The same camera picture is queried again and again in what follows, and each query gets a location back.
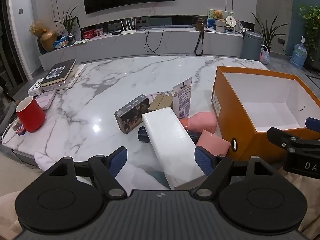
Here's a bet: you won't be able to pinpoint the small white box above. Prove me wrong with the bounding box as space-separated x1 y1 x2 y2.
27 78 45 97

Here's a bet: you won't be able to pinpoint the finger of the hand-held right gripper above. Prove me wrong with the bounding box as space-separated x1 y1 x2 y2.
267 127 320 154
305 117 320 131

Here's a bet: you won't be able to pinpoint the white bead necklace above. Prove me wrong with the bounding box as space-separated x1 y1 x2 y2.
1 121 20 145

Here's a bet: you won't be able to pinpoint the small tan cardboard box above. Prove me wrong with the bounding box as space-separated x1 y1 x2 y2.
148 94 174 112

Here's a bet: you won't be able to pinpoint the stack of books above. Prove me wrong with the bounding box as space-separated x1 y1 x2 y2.
41 64 87 92

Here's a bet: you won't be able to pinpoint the pale pink pouch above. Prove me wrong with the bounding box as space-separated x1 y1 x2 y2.
34 89 57 111

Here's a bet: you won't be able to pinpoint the long-leaf potted plant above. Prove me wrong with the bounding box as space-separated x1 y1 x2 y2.
251 12 283 53

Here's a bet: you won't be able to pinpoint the black hardcover book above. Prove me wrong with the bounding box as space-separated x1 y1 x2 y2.
39 58 77 87

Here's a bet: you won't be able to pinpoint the gold vase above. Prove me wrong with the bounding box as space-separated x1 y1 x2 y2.
40 29 58 52

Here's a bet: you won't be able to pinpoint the plaid wallet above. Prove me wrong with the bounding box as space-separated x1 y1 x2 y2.
146 91 173 98

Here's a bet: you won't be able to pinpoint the long white box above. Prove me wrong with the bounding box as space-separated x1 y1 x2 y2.
141 106 208 191

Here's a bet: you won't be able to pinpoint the grey trash can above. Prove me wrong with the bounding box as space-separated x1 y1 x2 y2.
240 30 264 61

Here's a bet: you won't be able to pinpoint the red cup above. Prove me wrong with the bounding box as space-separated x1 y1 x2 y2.
15 96 46 133

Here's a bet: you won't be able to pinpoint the teddy bear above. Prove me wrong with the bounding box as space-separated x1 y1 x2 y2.
212 9 225 21

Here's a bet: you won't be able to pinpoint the small dark trinket box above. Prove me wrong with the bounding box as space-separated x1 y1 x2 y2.
11 119 26 136

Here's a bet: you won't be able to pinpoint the person's blue jeans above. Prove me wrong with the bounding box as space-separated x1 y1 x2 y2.
147 171 170 189

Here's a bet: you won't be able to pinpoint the pink case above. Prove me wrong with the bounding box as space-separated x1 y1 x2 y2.
186 112 218 133

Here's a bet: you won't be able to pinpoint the white router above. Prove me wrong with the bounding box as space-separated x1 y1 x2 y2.
121 19 137 34

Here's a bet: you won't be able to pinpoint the grey television console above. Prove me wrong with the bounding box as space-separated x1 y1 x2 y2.
39 26 250 72

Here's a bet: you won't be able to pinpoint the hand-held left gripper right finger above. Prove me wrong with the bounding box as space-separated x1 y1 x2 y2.
194 146 278 198

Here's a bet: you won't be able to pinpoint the dried flowers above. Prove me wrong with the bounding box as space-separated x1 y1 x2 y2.
29 21 47 37

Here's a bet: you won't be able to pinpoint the woven basket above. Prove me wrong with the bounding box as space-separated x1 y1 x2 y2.
259 45 271 65

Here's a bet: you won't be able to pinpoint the leafy green plant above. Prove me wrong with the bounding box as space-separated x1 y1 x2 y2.
299 5 320 60

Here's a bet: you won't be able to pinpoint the green and white picture board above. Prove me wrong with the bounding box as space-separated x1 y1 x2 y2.
207 8 235 29

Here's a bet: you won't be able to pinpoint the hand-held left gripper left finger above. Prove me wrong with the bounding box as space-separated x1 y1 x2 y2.
43 146 128 200

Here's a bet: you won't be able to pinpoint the camera with strap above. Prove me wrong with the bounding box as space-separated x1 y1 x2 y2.
194 18 206 56

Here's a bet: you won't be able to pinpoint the blue water bottle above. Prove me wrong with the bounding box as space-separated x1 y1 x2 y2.
290 44 308 69

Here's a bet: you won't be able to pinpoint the black cable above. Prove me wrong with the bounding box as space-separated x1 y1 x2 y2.
144 25 165 56

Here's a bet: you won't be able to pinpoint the navy cylinder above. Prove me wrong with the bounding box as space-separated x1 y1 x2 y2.
137 126 201 144

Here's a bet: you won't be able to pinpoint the green potted plant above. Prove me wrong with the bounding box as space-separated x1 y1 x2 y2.
54 4 80 34

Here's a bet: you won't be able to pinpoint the dark printed card box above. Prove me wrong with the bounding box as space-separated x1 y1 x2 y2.
114 94 150 133

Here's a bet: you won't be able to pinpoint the snack bags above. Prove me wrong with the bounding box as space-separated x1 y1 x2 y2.
54 35 69 49

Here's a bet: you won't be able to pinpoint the orange cardboard box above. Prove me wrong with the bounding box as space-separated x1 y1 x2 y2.
212 66 320 164

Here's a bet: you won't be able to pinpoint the flat pink square box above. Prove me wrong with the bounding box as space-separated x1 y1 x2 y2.
196 129 232 155

